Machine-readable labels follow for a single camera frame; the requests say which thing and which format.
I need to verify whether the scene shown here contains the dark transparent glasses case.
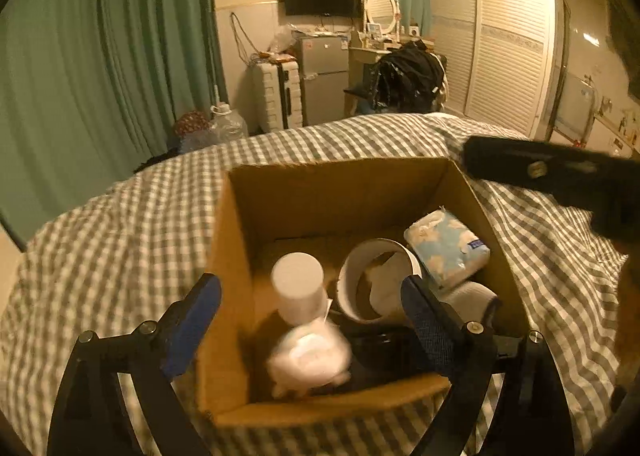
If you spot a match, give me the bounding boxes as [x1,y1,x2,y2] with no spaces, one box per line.
[329,311,434,393]

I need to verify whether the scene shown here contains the blue cloud tissue pack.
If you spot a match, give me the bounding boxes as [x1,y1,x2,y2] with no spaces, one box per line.
[404,207,490,291]

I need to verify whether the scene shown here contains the white cylindrical bottle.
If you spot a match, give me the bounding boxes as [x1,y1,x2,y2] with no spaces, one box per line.
[271,252,329,327]

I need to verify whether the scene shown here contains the white glove cloth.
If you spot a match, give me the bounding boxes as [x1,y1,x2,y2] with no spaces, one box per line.
[442,280,500,324]

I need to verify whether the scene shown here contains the white louvered wardrobe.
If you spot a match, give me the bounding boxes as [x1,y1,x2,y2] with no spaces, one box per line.
[431,0,556,137]

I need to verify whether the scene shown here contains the black clothes pile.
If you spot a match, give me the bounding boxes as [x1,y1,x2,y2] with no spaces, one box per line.
[368,40,447,113]

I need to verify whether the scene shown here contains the white dressing table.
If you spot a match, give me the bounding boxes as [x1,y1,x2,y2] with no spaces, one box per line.
[344,47,390,117]

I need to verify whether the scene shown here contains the brown cardboard box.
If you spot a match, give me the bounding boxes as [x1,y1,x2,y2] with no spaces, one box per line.
[195,158,528,427]

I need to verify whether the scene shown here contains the oval white vanity mirror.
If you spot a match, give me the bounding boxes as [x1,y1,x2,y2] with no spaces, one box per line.
[364,0,400,41]

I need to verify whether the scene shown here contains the silver mini fridge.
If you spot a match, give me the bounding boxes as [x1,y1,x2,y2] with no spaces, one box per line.
[297,36,348,125]

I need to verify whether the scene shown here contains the dark patterned bag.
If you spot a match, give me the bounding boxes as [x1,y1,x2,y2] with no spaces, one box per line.
[172,110,209,139]

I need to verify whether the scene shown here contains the clear water jug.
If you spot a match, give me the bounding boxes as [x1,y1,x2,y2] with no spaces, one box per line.
[212,102,248,144]

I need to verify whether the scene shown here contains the white hard suitcase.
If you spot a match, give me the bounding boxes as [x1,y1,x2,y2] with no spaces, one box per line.
[250,60,304,133]

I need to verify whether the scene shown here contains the large green curtain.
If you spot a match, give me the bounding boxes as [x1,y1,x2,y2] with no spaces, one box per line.
[1,0,227,245]

